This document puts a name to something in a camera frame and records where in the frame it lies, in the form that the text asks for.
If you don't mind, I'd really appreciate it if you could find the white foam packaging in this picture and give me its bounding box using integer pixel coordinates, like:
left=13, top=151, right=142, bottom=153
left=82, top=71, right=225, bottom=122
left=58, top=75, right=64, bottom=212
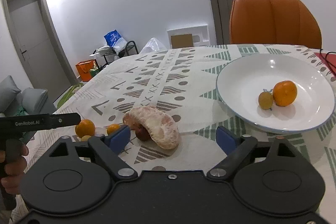
left=167, top=25, right=210, bottom=49

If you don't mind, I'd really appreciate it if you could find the white packet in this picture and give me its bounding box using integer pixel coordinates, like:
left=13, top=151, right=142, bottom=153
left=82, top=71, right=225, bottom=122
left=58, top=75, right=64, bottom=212
left=95, top=46, right=114, bottom=56

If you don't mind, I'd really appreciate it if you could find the bread roll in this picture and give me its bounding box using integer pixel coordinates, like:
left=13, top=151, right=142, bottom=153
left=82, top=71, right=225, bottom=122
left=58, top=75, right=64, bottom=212
left=123, top=106, right=181, bottom=149

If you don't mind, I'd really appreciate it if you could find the large orange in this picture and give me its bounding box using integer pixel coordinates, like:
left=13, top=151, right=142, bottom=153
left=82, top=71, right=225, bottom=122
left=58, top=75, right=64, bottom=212
left=272, top=80, right=298, bottom=106

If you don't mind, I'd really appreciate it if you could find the person's left hand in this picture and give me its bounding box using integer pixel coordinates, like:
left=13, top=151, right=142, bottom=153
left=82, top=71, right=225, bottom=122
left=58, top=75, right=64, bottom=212
left=0, top=144, right=29, bottom=197

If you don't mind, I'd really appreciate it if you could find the black metal rack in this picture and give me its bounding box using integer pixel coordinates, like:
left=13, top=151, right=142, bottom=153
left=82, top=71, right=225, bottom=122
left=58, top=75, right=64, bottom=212
left=93, top=41, right=139, bottom=67

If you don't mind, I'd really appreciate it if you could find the orange paper bag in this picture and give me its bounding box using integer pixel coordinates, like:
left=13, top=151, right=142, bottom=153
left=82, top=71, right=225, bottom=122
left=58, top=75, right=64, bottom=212
left=76, top=61, right=98, bottom=81

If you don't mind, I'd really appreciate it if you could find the small orange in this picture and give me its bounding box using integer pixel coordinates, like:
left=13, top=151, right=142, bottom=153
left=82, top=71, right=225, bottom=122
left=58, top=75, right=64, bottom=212
left=106, top=123, right=121, bottom=135

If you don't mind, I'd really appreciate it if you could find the blue white plastic bag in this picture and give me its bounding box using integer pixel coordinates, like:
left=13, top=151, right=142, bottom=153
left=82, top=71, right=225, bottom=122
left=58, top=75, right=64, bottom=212
left=104, top=30, right=128, bottom=52

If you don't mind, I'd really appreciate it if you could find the yellow-green round fruit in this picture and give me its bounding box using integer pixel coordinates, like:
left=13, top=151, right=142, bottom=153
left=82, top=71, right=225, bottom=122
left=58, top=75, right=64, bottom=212
left=259, top=91, right=274, bottom=110

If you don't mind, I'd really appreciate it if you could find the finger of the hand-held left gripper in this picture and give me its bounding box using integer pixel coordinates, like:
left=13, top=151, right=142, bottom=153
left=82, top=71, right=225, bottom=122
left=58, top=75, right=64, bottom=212
left=49, top=113, right=81, bottom=128

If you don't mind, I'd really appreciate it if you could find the black cable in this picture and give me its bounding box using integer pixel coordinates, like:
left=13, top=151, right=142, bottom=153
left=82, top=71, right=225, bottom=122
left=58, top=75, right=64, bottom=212
left=319, top=49, right=336, bottom=75

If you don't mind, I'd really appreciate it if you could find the green floor mat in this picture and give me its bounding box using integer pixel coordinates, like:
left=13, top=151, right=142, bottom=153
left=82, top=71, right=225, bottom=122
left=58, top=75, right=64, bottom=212
left=54, top=82, right=84, bottom=109

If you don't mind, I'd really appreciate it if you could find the brown cardboard sheet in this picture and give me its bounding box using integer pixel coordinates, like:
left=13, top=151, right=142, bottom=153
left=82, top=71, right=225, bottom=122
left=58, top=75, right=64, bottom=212
left=171, top=34, right=194, bottom=49

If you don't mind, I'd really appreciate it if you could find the red flat sheet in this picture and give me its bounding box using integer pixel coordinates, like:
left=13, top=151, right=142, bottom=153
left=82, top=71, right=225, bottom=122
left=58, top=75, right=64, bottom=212
left=312, top=52, right=336, bottom=76

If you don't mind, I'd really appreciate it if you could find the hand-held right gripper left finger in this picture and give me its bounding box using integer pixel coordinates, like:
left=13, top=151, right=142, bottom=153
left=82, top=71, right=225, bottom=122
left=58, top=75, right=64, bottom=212
left=49, top=125, right=139, bottom=178

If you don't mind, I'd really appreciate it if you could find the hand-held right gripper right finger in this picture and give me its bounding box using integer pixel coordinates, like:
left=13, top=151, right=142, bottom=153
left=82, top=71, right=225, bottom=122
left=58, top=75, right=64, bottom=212
left=207, top=125, right=296, bottom=182

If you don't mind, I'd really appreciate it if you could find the dark red fruit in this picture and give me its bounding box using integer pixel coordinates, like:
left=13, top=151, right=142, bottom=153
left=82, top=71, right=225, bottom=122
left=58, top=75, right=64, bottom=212
left=135, top=126, right=150, bottom=141

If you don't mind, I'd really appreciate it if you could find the white bowl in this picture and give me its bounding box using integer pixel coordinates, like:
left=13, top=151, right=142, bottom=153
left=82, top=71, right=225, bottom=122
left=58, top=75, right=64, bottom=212
left=216, top=53, right=336, bottom=134

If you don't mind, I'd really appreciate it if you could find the orange chair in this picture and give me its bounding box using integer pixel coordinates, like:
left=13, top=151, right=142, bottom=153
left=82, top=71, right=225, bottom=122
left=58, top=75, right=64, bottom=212
left=229, top=0, right=322, bottom=49

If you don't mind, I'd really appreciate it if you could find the grey sofa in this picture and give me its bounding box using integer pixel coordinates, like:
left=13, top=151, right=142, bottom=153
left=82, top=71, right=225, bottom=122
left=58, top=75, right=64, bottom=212
left=0, top=75, right=57, bottom=117

